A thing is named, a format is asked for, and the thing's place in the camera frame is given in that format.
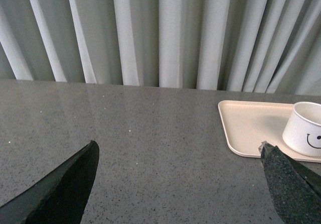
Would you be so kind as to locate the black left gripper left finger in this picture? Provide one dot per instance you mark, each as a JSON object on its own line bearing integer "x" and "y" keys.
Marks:
{"x": 59, "y": 197}

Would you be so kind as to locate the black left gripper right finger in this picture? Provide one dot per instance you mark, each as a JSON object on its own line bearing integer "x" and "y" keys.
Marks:
{"x": 294, "y": 189}

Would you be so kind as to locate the white smiley mug black handle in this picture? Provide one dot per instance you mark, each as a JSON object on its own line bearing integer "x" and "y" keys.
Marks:
{"x": 302, "y": 131}

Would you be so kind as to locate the beige rectangular plastic tray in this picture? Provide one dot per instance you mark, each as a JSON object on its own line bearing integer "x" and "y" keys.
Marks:
{"x": 248, "y": 123}

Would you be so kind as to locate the grey pleated curtain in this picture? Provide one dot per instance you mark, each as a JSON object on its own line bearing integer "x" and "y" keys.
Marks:
{"x": 264, "y": 46}

